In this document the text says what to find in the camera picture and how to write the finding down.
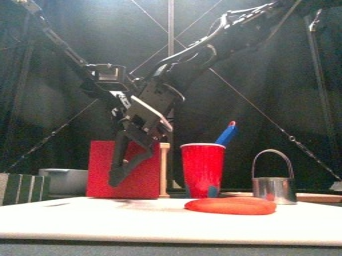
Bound red drawer front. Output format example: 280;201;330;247
85;140;162;200

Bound light wooden drawer unit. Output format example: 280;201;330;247
159;142;172;198

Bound flat red dough disc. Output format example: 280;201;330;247
183;196;278;216

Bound round metal dough cutter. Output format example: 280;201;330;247
251;148;298;205

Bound red plastic cup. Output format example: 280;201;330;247
179;142;227;200

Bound blue plastic tool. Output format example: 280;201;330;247
214;120;239;148

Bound white cutting board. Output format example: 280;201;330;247
0;195;342;248

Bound green white striped block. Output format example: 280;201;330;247
0;172;51;207

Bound light wooden board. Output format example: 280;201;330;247
222;191;342;204

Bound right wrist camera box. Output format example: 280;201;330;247
126;95;174;134

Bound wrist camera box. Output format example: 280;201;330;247
126;95;174;134
87;63;130;84

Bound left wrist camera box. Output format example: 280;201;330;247
87;63;130;84

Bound diagonal frame brace wire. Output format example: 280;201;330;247
4;0;224;173
128;0;342;183

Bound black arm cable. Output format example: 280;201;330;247
152;9;238;73

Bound vertical metal frame pole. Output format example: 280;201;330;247
167;0;176;59

